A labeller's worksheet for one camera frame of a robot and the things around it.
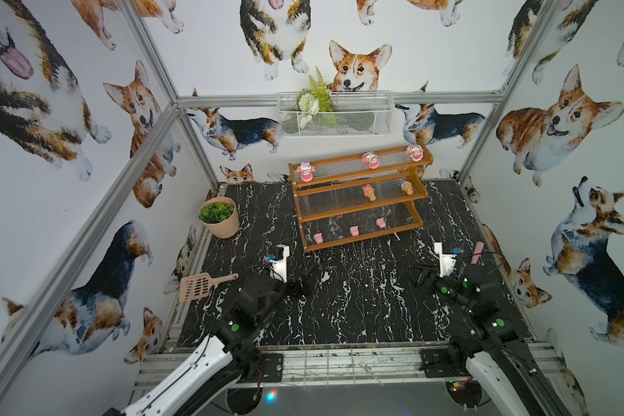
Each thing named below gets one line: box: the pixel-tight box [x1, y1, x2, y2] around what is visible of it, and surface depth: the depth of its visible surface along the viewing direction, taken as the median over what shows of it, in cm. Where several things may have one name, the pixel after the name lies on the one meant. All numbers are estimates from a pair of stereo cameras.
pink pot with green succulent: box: [197, 195, 241, 240], surface depth 95 cm
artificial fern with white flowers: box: [296, 65, 334, 130], surface depth 84 cm
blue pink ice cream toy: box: [400, 179, 414, 195], surface depth 99 cm
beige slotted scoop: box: [179, 272, 240, 302], surface depth 92 cm
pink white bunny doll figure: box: [405, 143, 424, 163], surface depth 90 cm
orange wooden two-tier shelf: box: [288, 144, 435, 253], surface depth 100 cm
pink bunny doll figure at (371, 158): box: [360, 150, 381, 169], surface depth 87 cm
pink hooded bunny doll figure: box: [296, 162, 316, 182], surface depth 83 cm
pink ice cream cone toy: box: [362, 183, 377, 202], surface depth 97 cm
